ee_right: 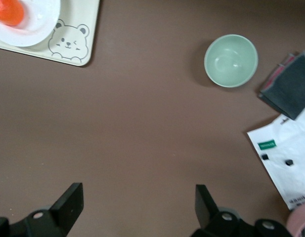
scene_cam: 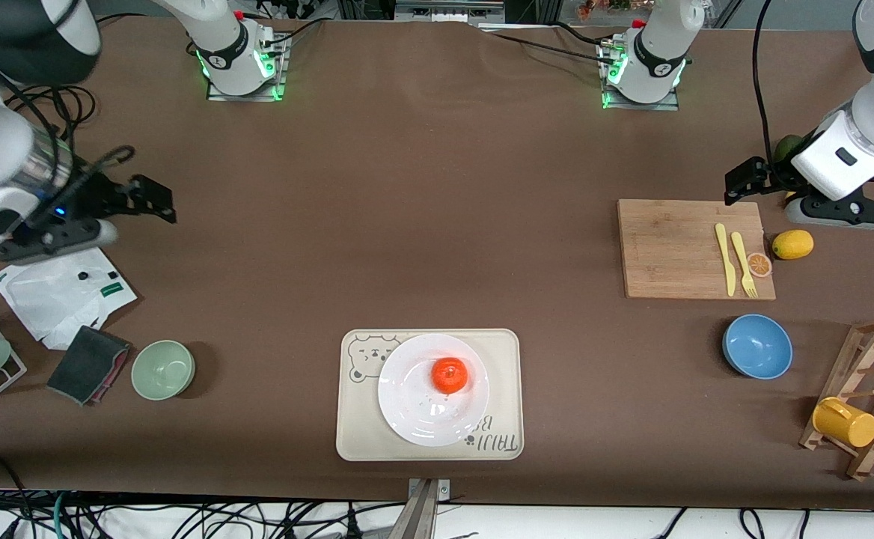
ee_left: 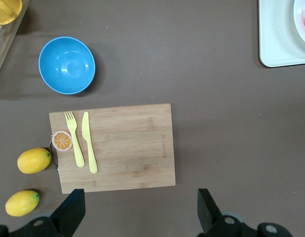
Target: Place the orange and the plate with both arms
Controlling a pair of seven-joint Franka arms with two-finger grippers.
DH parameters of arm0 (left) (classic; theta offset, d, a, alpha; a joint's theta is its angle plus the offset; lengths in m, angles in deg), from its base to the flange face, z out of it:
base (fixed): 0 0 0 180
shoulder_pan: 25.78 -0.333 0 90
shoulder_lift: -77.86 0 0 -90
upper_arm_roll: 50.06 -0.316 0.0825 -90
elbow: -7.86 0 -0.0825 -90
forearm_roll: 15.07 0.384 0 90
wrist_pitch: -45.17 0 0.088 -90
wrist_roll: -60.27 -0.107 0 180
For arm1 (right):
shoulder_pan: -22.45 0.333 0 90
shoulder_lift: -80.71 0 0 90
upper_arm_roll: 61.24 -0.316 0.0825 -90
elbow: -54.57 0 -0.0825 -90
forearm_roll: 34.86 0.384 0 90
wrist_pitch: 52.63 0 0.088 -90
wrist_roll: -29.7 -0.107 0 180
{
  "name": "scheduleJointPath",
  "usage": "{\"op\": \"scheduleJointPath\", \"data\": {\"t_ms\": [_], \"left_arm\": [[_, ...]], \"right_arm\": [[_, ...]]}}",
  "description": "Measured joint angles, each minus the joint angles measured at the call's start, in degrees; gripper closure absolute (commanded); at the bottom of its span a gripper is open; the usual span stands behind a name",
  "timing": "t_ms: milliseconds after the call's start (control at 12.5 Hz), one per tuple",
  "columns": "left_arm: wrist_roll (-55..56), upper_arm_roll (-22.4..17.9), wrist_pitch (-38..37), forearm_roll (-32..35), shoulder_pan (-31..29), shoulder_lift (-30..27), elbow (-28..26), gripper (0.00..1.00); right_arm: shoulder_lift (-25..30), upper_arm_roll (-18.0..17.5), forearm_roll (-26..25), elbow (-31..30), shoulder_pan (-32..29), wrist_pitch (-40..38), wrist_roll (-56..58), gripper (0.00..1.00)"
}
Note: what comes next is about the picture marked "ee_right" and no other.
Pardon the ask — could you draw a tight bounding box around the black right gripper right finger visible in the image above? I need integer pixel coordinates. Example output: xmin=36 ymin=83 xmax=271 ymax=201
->
xmin=191 ymin=184 xmax=242 ymax=237

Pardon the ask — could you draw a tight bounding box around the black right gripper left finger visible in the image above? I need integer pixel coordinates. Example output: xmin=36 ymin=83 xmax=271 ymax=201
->
xmin=8 ymin=182 xmax=84 ymax=237

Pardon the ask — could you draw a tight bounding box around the white round plate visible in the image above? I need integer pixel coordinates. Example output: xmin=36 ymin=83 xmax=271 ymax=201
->
xmin=0 ymin=0 xmax=62 ymax=48

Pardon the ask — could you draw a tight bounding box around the orange fruit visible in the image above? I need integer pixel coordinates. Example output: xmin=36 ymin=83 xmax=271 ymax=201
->
xmin=0 ymin=0 xmax=25 ymax=27

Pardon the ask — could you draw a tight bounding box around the white plastic bag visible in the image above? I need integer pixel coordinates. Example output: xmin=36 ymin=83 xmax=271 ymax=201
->
xmin=246 ymin=105 xmax=305 ymax=211

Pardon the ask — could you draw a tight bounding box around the pink bowl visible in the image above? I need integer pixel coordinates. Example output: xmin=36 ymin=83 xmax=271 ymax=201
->
xmin=285 ymin=201 xmax=305 ymax=237

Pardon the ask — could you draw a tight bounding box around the dark grey cloth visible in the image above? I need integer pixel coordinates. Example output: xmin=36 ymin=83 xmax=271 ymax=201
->
xmin=258 ymin=51 xmax=305 ymax=121

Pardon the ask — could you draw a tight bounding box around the pale green bowl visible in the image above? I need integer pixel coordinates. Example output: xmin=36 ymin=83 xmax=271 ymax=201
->
xmin=204 ymin=34 xmax=259 ymax=88

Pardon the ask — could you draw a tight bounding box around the pink cloth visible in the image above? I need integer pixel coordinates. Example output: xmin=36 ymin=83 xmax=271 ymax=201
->
xmin=262 ymin=53 xmax=298 ymax=90

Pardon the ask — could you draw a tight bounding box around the cream bear print tray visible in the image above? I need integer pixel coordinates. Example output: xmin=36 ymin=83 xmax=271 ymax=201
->
xmin=0 ymin=0 xmax=101 ymax=67

